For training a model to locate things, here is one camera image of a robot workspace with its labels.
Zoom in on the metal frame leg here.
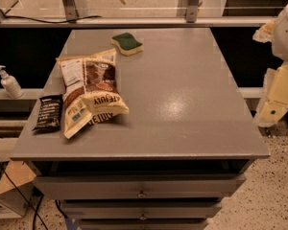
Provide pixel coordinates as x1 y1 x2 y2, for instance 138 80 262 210
177 0 200 23
62 0 89 21

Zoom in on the grey drawer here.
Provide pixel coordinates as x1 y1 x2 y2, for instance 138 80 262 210
34 174 246 200
61 201 222 220
79 219 208 230

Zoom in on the cardboard box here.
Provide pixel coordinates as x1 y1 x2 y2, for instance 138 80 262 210
0 161 36 219

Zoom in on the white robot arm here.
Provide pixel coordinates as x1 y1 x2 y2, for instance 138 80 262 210
252 4 288 127

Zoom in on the middle grey drawer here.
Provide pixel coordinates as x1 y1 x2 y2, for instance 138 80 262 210
61 201 222 220

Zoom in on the bottom grey drawer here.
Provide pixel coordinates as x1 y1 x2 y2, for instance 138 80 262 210
79 219 208 230

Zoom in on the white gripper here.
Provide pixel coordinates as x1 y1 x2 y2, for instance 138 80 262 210
252 19 288 127

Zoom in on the metal frame leg left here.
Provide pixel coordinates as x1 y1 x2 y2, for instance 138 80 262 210
62 0 89 21

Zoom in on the black cable on ledge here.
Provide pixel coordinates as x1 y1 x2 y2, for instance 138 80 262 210
3 14 103 25

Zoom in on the green and yellow sponge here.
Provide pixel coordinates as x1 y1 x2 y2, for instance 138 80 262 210
111 33 144 56

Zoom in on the brown and cream chip bag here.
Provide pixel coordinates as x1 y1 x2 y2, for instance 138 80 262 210
57 49 129 139

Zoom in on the top grey drawer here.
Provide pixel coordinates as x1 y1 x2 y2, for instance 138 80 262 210
34 174 246 200

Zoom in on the black snack bar wrapper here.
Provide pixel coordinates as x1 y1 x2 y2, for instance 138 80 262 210
33 95 62 131

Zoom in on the black floor cable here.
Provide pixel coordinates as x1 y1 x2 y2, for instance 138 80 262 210
0 146 51 230

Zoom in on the white pump soap bottle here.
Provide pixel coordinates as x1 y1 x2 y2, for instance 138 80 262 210
0 65 23 99

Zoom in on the metal frame leg right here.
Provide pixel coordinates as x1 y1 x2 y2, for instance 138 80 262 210
177 0 200 23

